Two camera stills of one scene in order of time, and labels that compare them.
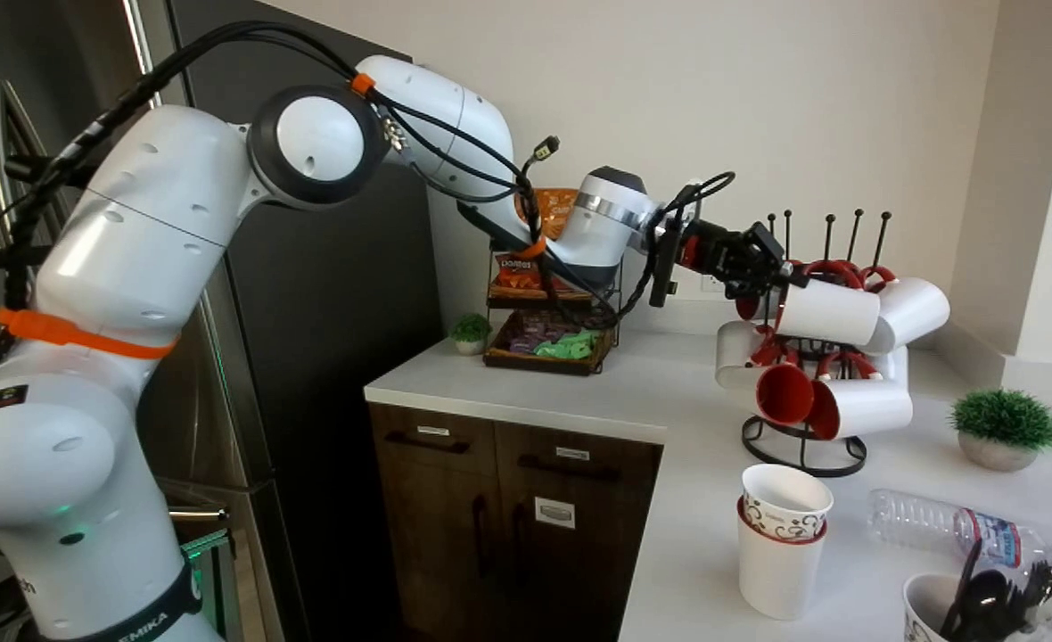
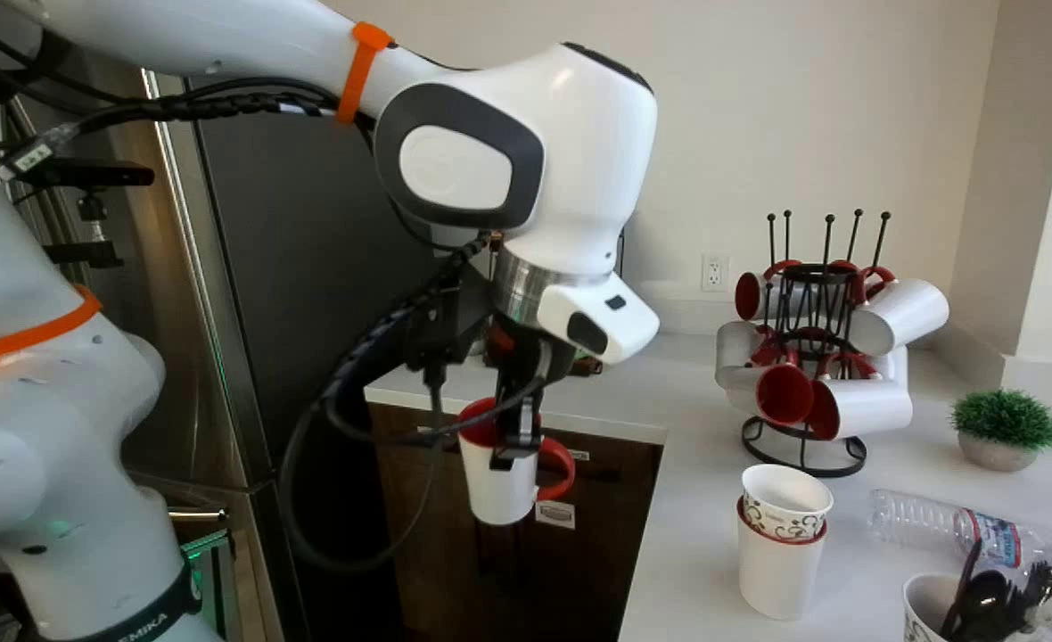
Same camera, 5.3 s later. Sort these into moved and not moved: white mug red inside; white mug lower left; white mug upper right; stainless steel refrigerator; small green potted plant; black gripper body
Moved: white mug red inside; black gripper body
Not moved: white mug upper right; small green potted plant; white mug lower left; stainless steel refrigerator
